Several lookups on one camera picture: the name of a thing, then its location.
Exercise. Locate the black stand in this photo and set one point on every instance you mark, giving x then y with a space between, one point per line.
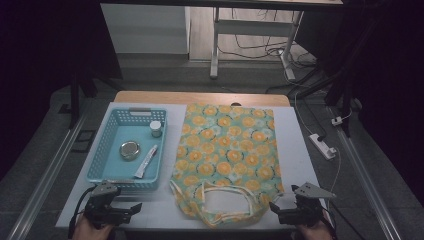
343 90
75 100

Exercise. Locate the white cabinet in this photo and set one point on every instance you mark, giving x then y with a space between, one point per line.
146 28

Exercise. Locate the white power strip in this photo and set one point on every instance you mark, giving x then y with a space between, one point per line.
321 146

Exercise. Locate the white desk frame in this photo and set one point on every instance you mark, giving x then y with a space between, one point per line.
253 27

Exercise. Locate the black floor plate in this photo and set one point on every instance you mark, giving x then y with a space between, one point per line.
84 141

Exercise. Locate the person's right hand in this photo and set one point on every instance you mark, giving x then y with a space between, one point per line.
313 232

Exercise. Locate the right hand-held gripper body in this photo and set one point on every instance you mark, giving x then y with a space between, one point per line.
305 208

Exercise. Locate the metal floor rail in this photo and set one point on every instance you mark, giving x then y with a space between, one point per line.
46 180
366 180

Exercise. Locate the person's left hand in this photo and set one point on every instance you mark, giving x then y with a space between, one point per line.
90 232

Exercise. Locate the small jar with white lid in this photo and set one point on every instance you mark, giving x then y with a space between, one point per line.
155 128

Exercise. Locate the blue plastic basket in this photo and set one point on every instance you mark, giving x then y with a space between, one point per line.
133 153

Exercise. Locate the white tube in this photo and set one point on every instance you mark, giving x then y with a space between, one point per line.
146 161

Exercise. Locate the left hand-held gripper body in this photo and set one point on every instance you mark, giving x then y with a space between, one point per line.
101 208

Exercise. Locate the floral cloth tote bag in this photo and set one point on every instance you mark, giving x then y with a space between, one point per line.
226 146

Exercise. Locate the white plug adapter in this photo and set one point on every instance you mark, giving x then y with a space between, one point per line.
336 121

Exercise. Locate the white table mat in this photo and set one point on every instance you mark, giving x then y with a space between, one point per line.
300 153

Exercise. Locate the round silver tin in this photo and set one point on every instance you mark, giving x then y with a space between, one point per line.
129 150

